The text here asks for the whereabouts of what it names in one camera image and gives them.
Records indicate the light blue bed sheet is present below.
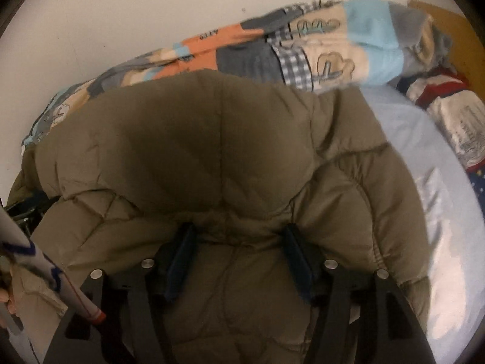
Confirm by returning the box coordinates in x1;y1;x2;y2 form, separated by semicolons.
0;83;485;364

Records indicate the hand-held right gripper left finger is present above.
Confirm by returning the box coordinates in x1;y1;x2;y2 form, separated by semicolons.
43;223;198;364

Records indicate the wooden headboard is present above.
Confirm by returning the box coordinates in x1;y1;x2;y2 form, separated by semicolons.
407;0;485;103

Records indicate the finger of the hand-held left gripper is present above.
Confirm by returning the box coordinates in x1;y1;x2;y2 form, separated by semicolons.
5;195;52;236

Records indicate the person's left hand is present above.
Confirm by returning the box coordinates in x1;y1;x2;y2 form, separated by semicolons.
0;267;19;329

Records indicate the olive hooded puffer jacket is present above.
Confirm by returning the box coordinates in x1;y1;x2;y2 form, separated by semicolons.
8;69;433;364

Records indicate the star and stripe printed pillow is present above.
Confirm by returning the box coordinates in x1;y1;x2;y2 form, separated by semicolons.
398;66;485;205

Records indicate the patchwork printed blanket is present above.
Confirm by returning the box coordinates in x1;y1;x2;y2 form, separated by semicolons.
21;0;451;148

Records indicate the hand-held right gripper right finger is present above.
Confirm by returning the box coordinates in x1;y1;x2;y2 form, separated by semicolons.
284;224;436;364

